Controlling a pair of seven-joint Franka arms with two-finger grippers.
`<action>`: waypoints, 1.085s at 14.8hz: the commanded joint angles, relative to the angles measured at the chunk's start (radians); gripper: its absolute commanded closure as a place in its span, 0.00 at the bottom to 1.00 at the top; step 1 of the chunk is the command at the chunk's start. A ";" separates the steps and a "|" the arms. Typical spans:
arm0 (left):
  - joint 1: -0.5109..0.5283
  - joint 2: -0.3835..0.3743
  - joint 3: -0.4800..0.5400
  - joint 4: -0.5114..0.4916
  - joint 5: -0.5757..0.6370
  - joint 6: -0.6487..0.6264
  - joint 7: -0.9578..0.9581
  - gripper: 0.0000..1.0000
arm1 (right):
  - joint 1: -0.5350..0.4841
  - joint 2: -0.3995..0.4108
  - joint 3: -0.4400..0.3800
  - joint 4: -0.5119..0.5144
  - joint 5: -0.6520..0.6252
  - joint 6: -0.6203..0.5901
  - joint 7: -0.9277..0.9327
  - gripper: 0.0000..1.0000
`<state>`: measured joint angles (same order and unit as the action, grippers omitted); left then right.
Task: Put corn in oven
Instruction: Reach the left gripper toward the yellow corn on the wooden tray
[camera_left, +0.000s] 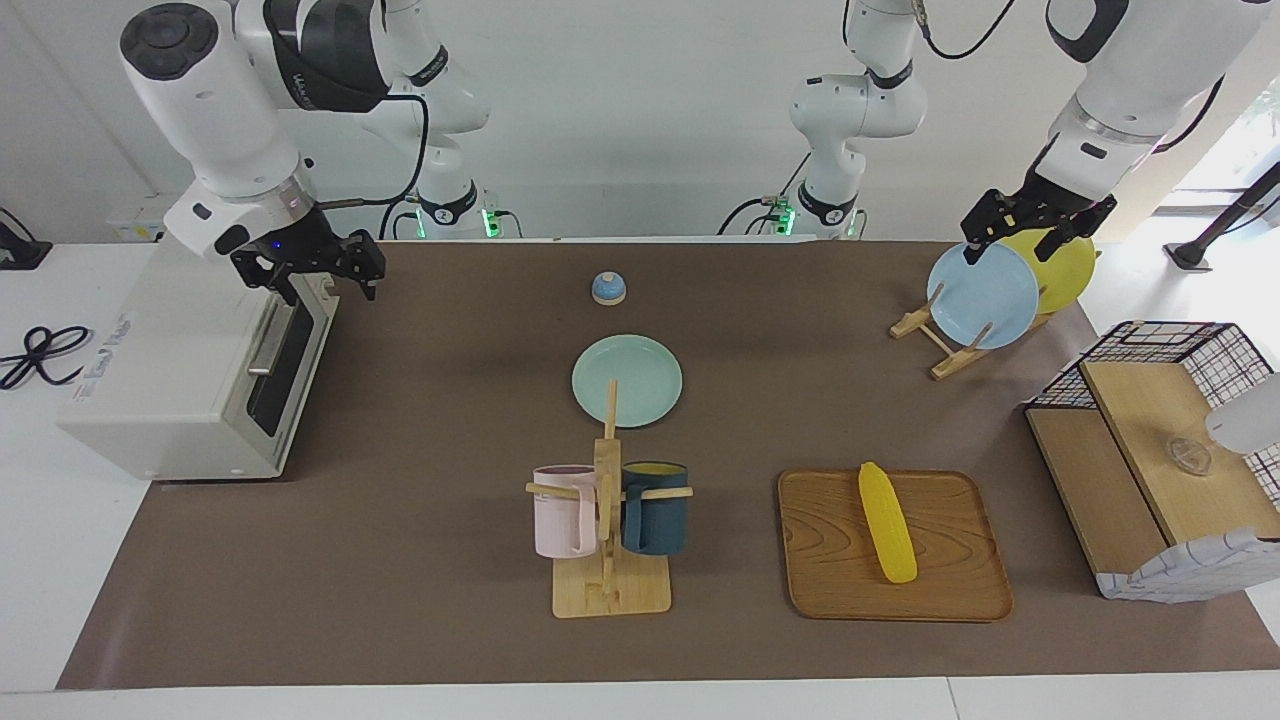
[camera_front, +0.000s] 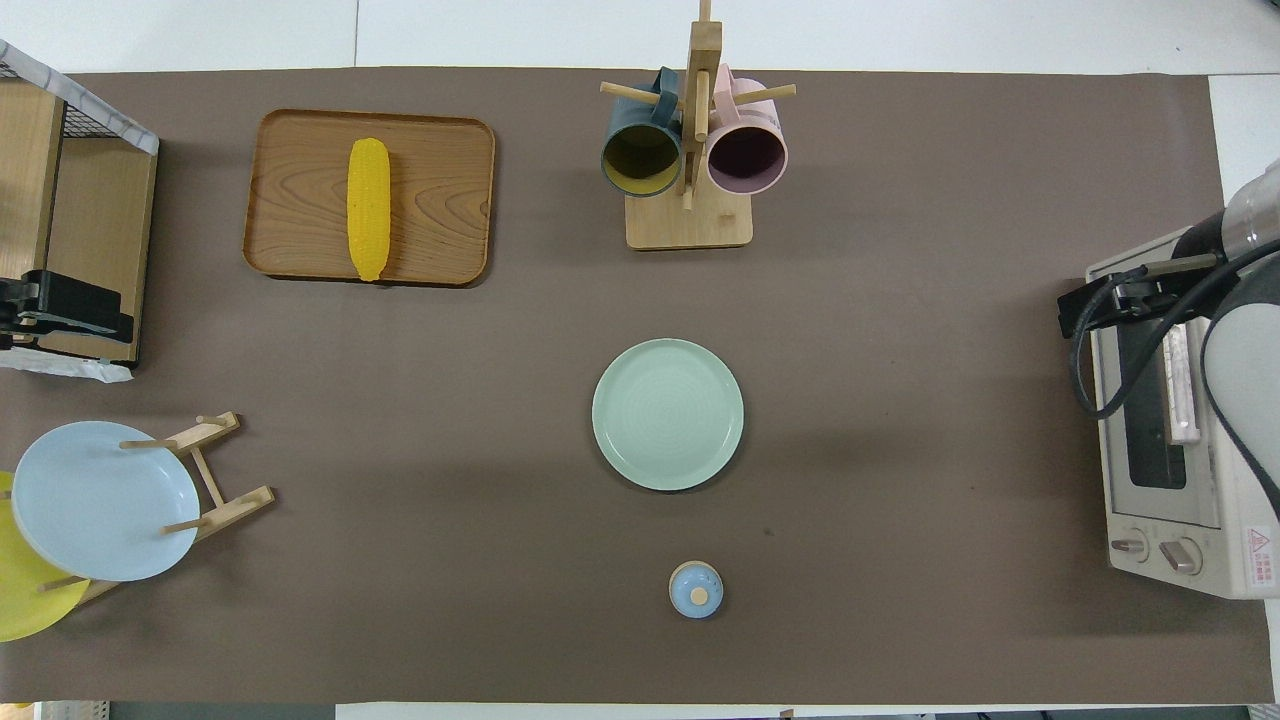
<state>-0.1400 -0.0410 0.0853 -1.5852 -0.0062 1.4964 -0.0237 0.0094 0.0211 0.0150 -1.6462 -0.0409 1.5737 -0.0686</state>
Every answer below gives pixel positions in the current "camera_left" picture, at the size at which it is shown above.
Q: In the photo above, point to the small blue dome bell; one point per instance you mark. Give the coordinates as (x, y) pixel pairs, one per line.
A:
(608, 290)

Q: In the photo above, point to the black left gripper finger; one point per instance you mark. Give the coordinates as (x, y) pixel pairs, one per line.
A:
(1052, 245)
(975, 252)

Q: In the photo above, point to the white power strip box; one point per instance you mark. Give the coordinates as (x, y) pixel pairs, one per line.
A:
(135, 225)

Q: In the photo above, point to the small clear glass dish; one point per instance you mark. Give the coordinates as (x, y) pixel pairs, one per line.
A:
(1190, 457)

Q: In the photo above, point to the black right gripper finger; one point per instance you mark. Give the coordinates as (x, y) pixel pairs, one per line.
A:
(371, 280)
(289, 290)

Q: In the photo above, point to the yellow plate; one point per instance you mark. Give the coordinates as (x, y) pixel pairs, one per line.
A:
(1068, 275)

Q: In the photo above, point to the white checked fabric liner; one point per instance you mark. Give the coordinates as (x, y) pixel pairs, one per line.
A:
(1180, 575)

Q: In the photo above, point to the brown table mat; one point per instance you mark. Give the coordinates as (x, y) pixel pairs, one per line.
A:
(400, 550)

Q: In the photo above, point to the light green plate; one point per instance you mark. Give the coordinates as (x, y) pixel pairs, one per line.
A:
(645, 375)

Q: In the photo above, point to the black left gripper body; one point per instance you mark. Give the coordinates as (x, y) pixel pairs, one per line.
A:
(1040, 210)

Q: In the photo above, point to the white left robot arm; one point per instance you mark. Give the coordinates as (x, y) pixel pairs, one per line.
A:
(1140, 90)

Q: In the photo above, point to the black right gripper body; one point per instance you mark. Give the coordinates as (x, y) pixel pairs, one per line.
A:
(310, 245)

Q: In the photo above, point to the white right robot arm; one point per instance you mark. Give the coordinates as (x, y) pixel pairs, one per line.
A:
(210, 110)

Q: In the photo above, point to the white toaster oven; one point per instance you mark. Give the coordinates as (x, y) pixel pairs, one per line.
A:
(150, 360)

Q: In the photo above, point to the white rounded blurry fixture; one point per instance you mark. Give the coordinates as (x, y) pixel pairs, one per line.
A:
(1250, 420)

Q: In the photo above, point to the dark blue mug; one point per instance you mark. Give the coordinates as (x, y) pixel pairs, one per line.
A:
(655, 520)

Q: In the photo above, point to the wooden mug tree stand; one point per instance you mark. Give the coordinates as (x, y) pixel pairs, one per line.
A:
(610, 595)

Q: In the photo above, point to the black clamp mount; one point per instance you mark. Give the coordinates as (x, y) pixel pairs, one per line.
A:
(20, 255)

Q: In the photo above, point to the wooden serving tray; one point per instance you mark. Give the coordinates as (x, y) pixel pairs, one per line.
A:
(830, 560)

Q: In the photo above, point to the toaster oven glass door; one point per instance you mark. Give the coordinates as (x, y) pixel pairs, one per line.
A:
(290, 360)

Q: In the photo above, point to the light blue plate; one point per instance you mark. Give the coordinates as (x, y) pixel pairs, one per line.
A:
(985, 295)

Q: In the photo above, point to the pink mug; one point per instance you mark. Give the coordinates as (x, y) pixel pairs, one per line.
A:
(560, 520)

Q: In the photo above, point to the wooden plate rack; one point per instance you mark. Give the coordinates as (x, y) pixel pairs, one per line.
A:
(950, 365)

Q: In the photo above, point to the black stand leg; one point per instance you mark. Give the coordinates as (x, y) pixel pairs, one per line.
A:
(1190, 255)

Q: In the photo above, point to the yellow corn cob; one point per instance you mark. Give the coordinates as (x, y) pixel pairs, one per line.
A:
(888, 525)

